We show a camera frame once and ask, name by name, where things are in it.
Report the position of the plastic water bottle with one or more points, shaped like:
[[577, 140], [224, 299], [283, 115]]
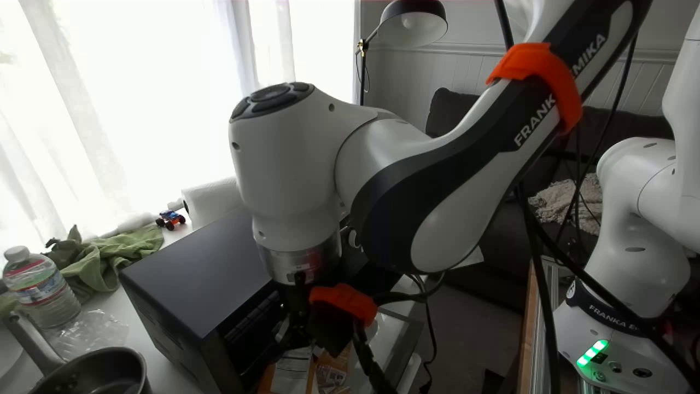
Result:
[[39, 288]]

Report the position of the black toaster oven microwave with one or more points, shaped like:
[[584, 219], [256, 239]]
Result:
[[213, 309]]

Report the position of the orange snack packet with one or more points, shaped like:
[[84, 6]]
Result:
[[309, 371]]

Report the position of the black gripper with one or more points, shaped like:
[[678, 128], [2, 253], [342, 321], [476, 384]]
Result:
[[325, 315]]

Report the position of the white sheer curtain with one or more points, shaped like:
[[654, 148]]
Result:
[[112, 109]]

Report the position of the white franka robot arm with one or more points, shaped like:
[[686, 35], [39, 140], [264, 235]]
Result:
[[327, 180]]

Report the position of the small toy car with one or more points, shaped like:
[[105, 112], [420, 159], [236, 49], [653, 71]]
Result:
[[172, 219]]

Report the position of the black floor lamp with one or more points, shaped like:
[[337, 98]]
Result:
[[403, 22]]

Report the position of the dark metal bowl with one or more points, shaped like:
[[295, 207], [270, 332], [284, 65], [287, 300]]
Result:
[[108, 371]]

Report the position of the green cloth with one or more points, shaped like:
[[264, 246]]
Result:
[[93, 266]]

